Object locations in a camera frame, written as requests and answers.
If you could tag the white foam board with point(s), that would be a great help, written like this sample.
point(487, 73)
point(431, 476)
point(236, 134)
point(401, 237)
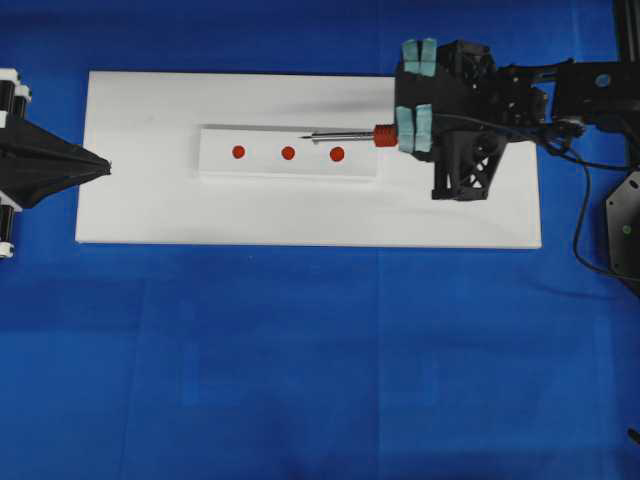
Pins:
point(169, 140)

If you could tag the orange dot mark middle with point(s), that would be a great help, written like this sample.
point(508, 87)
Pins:
point(288, 152)

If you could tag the black aluminium frame post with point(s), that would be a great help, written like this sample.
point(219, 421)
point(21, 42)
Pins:
point(627, 28)

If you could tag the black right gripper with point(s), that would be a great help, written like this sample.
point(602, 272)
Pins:
point(477, 105)

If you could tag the orange dot mark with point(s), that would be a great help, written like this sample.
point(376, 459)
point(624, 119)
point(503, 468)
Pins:
point(238, 152)
point(337, 154)
point(288, 152)

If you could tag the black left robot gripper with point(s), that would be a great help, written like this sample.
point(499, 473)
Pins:
point(35, 163)

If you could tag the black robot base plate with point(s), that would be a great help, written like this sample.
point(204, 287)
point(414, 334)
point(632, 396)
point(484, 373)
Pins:
point(622, 219)

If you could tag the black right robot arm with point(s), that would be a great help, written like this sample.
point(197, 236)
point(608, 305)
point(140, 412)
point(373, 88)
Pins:
point(600, 94)

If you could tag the orange dot mark near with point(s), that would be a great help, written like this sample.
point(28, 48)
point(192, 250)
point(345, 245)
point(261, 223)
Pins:
point(337, 154)

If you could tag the orange soldering iron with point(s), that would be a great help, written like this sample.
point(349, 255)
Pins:
point(382, 136)

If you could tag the orange dot mark far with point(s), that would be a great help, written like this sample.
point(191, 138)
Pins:
point(238, 152)

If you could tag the blue table cloth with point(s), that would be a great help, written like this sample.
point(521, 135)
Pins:
point(179, 362)

